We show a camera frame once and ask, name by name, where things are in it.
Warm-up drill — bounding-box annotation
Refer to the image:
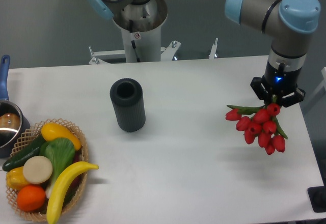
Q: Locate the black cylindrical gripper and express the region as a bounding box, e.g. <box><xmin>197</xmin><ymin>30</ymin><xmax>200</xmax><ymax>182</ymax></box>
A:
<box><xmin>250</xmin><ymin>55</ymin><xmax>306</xmax><ymax>107</ymax></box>

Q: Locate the red tulip bouquet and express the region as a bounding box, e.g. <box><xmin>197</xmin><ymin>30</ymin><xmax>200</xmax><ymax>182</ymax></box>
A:
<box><xmin>225</xmin><ymin>95</ymin><xmax>288</xmax><ymax>155</ymax></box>

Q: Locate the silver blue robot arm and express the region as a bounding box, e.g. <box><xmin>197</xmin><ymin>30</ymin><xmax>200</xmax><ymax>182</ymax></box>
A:
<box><xmin>87</xmin><ymin>0</ymin><xmax>321</xmax><ymax>107</ymax></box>

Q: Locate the black device at table edge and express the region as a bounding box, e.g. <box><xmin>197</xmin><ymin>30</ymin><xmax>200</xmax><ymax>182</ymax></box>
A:
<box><xmin>307</xmin><ymin>186</ymin><xmax>325</xmax><ymax>213</ymax></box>

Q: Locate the dark grey ribbed vase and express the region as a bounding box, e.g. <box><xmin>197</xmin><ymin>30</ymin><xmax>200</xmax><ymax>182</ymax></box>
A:
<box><xmin>110</xmin><ymin>78</ymin><xmax>146</xmax><ymax>132</ymax></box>

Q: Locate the woven wicker basket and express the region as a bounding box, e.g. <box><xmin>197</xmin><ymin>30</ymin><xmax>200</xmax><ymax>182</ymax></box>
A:
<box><xmin>6</xmin><ymin>119</ymin><xmax>89</xmax><ymax>222</ymax></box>

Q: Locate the green bok choy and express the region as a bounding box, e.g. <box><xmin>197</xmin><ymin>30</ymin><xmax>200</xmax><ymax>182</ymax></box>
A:
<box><xmin>40</xmin><ymin>137</ymin><xmax>75</xmax><ymax>199</ymax></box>

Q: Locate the yellow squash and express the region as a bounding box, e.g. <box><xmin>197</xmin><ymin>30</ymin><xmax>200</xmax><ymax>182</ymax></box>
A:
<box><xmin>41</xmin><ymin>123</ymin><xmax>82</xmax><ymax>151</ymax></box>

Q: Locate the yellow plastic banana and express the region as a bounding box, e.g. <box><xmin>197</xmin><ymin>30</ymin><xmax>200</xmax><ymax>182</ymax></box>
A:
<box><xmin>46</xmin><ymin>161</ymin><xmax>99</xmax><ymax>224</ymax></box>

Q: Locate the dark green cucumber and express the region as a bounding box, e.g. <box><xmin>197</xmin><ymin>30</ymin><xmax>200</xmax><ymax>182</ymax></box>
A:
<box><xmin>2</xmin><ymin>135</ymin><xmax>46</xmax><ymax>172</ymax></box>

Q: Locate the beige round biscuit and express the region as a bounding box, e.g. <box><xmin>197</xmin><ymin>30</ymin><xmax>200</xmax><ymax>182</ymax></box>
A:
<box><xmin>23</xmin><ymin>156</ymin><xmax>53</xmax><ymax>184</ymax></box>

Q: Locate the orange fruit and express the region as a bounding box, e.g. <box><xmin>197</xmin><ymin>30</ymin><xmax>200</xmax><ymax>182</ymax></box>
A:
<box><xmin>16</xmin><ymin>185</ymin><xmax>46</xmax><ymax>212</ymax></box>

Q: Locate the yellow bell pepper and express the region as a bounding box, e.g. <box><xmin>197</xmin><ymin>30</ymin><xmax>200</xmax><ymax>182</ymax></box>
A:
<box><xmin>6</xmin><ymin>166</ymin><xmax>31</xmax><ymax>190</ymax></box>

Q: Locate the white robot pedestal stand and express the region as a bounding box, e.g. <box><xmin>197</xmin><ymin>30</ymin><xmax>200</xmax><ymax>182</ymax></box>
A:
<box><xmin>88</xmin><ymin>0</ymin><xmax>220</xmax><ymax>66</ymax></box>

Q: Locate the blue handled saucepan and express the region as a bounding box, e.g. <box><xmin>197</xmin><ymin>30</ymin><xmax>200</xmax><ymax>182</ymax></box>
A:
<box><xmin>1</xmin><ymin>54</ymin><xmax>30</xmax><ymax>158</ymax></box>

